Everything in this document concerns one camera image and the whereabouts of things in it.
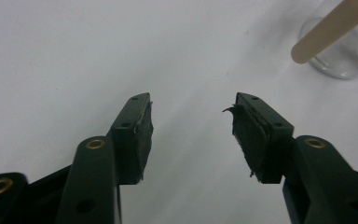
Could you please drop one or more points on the wooden stir stick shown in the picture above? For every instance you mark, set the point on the wooden stir stick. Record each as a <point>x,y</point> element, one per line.
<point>329,29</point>

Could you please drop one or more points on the clear glass cup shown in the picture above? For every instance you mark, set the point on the clear glass cup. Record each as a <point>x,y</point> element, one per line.
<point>351,53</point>

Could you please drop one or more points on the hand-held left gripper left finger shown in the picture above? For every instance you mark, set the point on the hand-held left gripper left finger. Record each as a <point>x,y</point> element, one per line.
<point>130,140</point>

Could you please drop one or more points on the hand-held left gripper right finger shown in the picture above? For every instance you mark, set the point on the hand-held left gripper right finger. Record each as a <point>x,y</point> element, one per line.
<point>267,140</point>

